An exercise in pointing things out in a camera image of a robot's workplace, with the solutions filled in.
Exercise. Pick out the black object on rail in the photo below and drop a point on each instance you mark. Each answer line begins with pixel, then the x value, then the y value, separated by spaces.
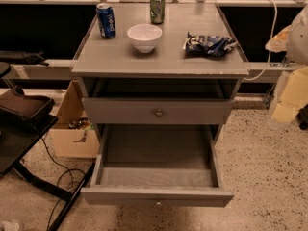
pixel 21 57

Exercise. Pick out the brass upper drawer knob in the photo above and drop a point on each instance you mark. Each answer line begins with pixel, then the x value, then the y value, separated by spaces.
pixel 159 113

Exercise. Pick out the open grey middle drawer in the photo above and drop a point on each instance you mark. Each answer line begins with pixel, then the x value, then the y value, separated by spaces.
pixel 169 165

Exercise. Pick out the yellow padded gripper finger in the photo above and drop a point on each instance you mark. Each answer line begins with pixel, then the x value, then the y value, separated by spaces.
pixel 279 41

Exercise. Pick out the white ceramic bowl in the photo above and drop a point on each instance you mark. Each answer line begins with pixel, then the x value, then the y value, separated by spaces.
pixel 144 37

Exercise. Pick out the closed grey upper drawer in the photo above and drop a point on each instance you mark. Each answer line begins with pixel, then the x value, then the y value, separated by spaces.
pixel 142 111

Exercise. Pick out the black stand with tray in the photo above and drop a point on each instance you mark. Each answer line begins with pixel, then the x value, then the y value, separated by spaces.
pixel 24 120

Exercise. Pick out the yellow foam block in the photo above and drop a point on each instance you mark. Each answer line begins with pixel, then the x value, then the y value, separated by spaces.
pixel 290 96

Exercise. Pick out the grey drawer cabinet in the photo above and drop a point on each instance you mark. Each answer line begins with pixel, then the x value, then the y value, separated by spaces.
pixel 112 68

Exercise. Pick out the blue chip bag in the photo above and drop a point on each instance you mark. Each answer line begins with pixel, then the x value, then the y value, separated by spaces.
pixel 216 46

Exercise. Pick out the white sneaker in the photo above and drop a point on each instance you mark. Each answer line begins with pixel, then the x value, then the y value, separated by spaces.
pixel 8 225

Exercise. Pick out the blue Pepsi can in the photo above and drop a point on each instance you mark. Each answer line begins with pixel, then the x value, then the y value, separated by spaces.
pixel 106 20

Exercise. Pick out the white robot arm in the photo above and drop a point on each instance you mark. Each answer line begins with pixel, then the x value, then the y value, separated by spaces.
pixel 293 39

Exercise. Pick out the green soda can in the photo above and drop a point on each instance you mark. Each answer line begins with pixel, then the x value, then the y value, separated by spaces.
pixel 157 11

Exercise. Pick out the cardboard box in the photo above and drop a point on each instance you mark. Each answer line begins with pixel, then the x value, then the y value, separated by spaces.
pixel 73 135

